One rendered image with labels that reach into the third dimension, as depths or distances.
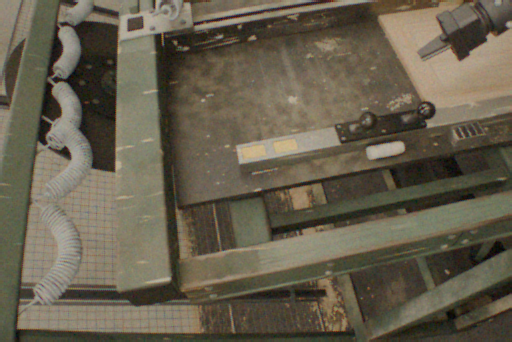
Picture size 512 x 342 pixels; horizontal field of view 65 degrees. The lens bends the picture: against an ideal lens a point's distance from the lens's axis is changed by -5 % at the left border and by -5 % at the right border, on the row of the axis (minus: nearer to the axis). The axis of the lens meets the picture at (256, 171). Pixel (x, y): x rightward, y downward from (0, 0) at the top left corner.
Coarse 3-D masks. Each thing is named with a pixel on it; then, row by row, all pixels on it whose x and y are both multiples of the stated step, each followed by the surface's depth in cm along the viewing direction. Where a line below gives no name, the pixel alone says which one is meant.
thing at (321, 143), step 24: (504, 96) 95; (432, 120) 93; (456, 120) 92; (480, 120) 93; (504, 120) 95; (264, 144) 93; (312, 144) 92; (336, 144) 91; (360, 144) 92; (264, 168) 93
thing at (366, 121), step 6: (366, 114) 80; (372, 114) 80; (360, 120) 81; (366, 120) 80; (372, 120) 79; (348, 126) 92; (354, 126) 91; (360, 126) 81; (366, 126) 80; (372, 126) 80; (354, 132) 91; (360, 132) 91
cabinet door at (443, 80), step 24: (384, 24) 114; (408, 24) 114; (432, 24) 113; (408, 48) 108; (480, 48) 107; (504, 48) 107; (408, 72) 105; (432, 72) 103; (456, 72) 103; (480, 72) 103; (504, 72) 102; (432, 96) 99; (456, 96) 99; (480, 96) 98
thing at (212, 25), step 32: (320, 0) 114; (352, 0) 113; (384, 0) 112; (416, 0) 114; (448, 0) 116; (128, 32) 107; (160, 32) 106; (192, 32) 111; (224, 32) 113; (256, 32) 114; (288, 32) 116
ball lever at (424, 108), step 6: (426, 102) 80; (420, 108) 81; (426, 108) 80; (432, 108) 80; (408, 114) 92; (414, 114) 86; (420, 114) 81; (426, 114) 80; (432, 114) 80; (402, 120) 91; (408, 120) 91
